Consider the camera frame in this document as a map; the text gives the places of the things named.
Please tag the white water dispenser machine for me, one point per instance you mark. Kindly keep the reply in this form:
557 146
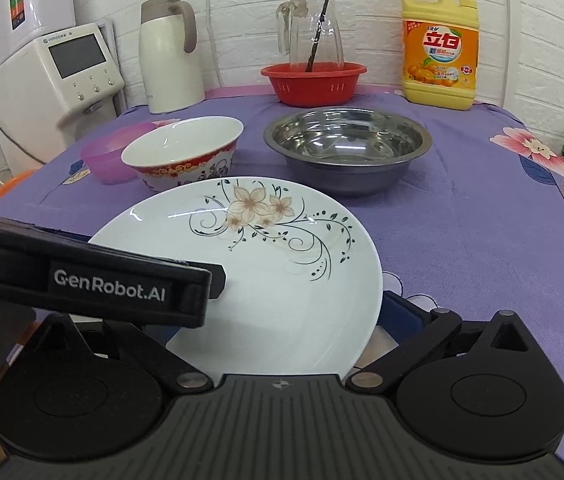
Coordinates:
53 91

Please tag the yellow dish soap bottle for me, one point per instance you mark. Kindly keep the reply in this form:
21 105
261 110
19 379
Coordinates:
440 43

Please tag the red plastic basket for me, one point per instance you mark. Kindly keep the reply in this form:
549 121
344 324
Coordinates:
325 85

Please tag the clear glass pitcher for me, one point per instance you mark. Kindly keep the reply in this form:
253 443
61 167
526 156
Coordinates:
297 24

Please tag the orange plastic stool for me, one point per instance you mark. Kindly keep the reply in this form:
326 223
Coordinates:
14 181

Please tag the black straw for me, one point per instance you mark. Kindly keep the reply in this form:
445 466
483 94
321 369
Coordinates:
315 42

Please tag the purple plastic bowl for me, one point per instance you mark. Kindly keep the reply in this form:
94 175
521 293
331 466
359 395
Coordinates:
103 156

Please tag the white bowl red pattern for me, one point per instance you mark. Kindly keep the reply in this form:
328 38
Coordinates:
184 152

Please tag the white thermos jug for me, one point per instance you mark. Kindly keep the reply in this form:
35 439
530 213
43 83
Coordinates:
169 63

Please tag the stainless steel bowl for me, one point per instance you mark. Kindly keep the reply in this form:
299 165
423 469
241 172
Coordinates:
348 151

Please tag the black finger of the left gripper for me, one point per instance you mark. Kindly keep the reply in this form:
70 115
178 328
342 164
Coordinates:
219 276

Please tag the white floral ceramic plate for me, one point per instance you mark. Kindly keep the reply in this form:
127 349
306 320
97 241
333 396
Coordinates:
303 279

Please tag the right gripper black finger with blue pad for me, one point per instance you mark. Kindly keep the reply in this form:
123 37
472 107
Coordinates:
420 336

